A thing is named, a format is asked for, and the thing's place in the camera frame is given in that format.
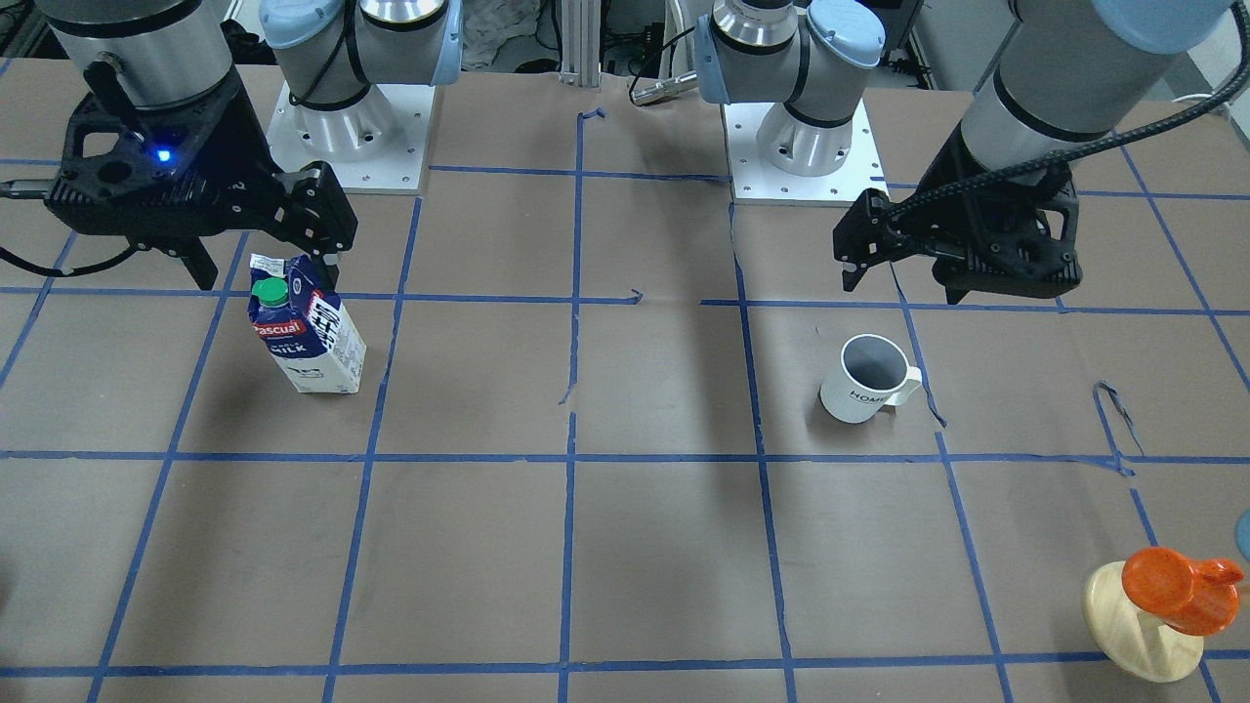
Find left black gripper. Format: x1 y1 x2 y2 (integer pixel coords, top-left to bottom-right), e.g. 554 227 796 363
833 128 1083 306

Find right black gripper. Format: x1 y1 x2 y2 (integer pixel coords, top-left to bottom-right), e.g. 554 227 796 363
45 66 358 291

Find white grey mug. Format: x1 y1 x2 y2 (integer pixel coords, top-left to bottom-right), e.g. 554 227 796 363
818 334 925 424

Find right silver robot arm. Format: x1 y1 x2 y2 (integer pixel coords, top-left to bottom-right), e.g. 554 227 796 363
5 1 463 290

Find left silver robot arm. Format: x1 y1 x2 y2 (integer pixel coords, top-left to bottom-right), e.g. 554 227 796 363
690 1 1248 304

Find blue white milk carton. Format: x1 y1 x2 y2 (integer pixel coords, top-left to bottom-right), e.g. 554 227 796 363
248 253 368 394

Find light blue mug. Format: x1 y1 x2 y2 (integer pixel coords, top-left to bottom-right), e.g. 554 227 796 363
1233 509 1250 560

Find orange mug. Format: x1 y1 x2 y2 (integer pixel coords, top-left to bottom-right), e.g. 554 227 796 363
1121 547 1246 637

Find wooden mug tree stand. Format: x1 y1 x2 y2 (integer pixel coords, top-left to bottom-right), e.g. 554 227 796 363
1083 560 1205 683

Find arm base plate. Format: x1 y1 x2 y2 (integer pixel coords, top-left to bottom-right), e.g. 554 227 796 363
268 84 438 195
723 103 889 206

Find aluminium frame post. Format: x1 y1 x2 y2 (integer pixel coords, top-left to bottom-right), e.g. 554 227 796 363
558 0 604 93

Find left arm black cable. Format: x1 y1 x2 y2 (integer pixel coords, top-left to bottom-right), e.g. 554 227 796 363
884 0 1250 226

